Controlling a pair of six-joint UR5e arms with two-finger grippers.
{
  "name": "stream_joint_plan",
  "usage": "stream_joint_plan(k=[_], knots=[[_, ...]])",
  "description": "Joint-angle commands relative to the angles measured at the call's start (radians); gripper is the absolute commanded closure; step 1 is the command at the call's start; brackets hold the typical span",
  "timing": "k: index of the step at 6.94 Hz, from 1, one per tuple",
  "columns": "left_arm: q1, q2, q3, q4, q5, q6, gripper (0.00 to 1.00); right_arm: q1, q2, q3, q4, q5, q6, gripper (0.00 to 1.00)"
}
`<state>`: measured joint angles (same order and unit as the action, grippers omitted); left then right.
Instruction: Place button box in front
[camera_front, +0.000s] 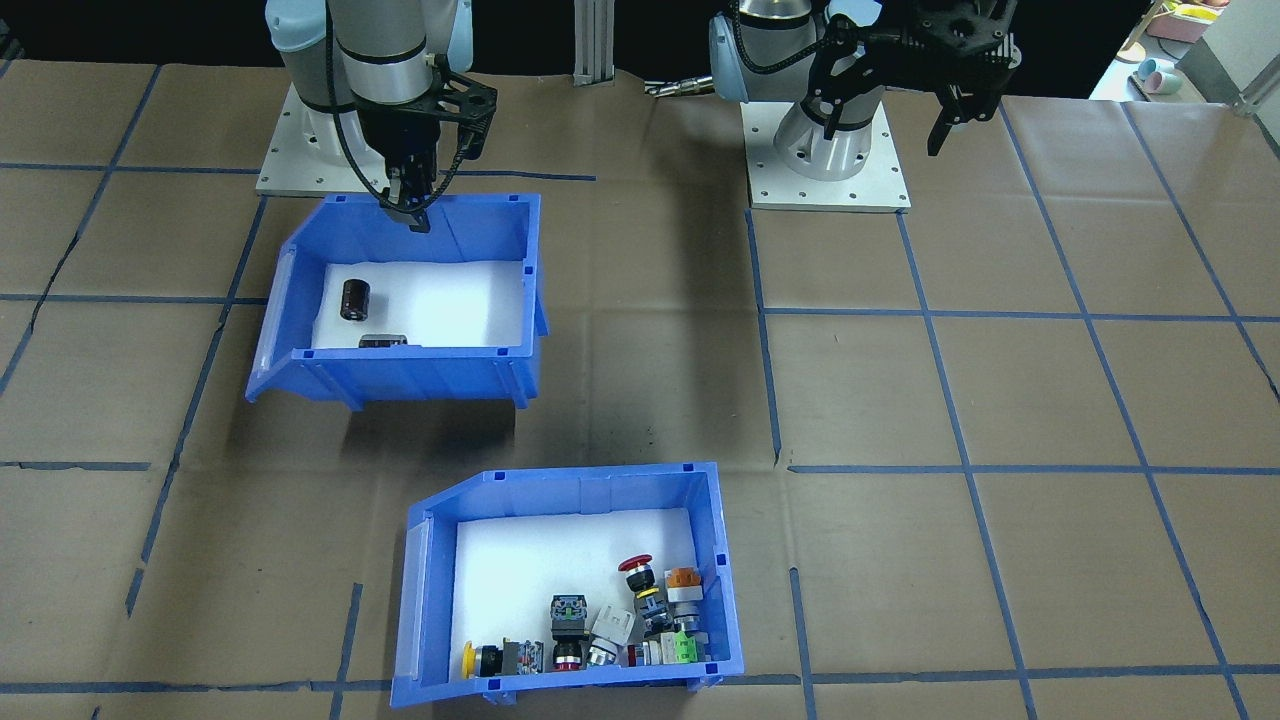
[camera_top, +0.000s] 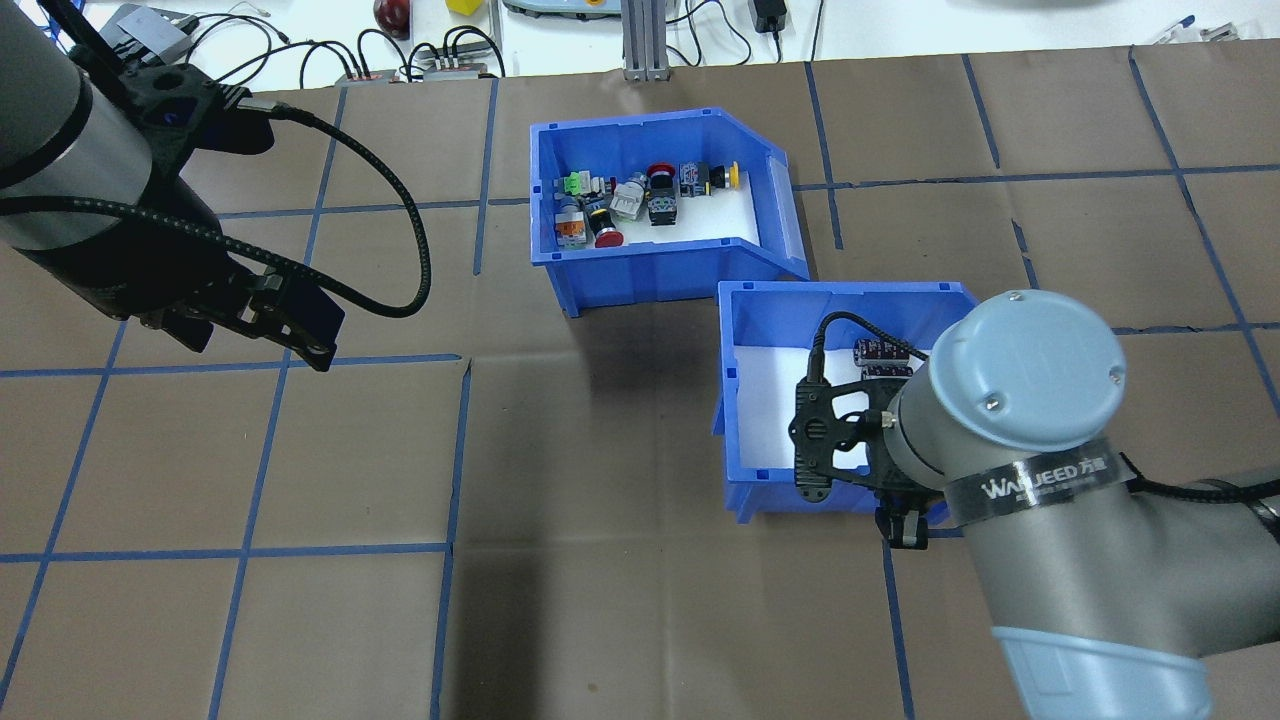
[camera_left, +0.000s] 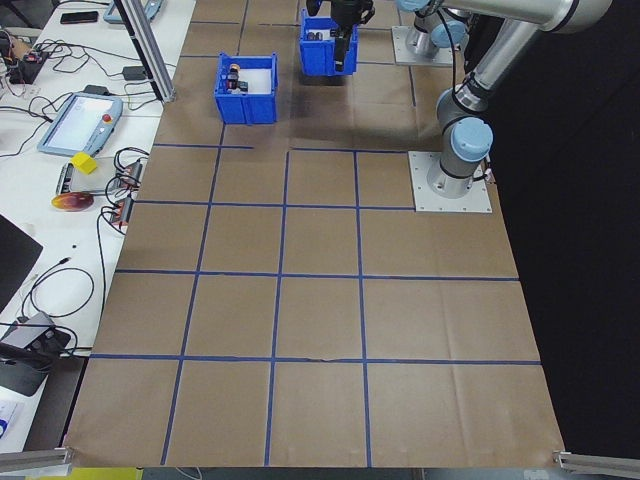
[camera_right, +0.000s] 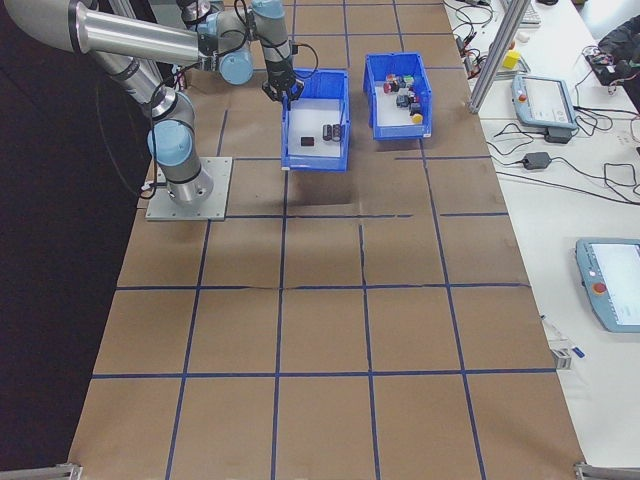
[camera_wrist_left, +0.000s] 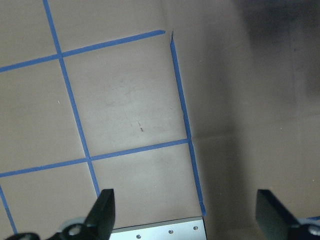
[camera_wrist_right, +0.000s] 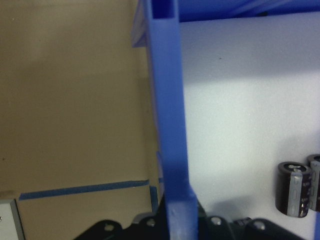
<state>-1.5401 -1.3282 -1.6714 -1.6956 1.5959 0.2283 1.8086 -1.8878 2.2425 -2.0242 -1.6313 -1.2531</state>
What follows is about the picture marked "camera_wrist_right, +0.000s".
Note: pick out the blue bin with capacitors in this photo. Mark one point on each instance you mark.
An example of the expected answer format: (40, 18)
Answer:
(167, 112)

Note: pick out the black cylindrical capacitor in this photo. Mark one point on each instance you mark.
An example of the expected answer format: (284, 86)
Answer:
(292, 190)
(315, 185)

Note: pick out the white foam liner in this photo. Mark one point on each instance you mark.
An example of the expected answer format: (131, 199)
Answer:
(245, 112)

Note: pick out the white square base plate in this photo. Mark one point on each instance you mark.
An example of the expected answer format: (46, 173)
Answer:
(10, 220)

